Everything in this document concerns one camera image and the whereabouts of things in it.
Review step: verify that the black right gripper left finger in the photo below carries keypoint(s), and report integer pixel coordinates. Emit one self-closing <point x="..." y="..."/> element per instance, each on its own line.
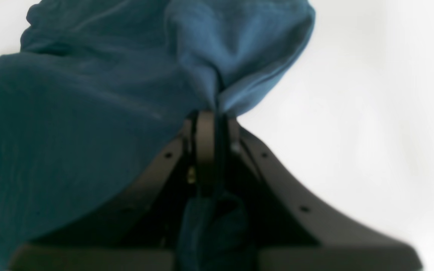
<point x="138" y="229"/>

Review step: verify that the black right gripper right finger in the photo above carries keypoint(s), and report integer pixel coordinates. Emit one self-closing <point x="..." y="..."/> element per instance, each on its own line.
<point x="293" y="229"/>

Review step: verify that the dark blue T-shirt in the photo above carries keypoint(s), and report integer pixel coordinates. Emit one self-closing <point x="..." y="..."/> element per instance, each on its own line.
<point x="99" y="87"/>

